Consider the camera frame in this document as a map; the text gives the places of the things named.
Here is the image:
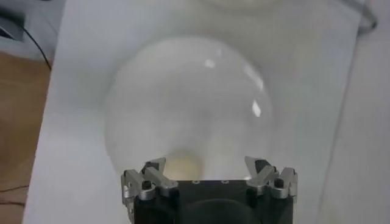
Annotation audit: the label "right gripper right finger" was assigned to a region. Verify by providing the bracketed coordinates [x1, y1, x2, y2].
[244, 155, 299, 203]

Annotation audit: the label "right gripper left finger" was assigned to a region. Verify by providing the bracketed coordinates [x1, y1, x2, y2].
[121, 156, 179, 214]

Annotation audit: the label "white steamed baozi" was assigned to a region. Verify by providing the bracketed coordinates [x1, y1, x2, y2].
[164, 153, 204, 181]

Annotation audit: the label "white round plate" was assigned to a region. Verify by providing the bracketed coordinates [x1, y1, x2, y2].
[103, 35, 274, 182]

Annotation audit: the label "thin black floor cable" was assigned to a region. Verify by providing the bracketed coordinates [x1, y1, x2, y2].
[21, 26, 52, 70]

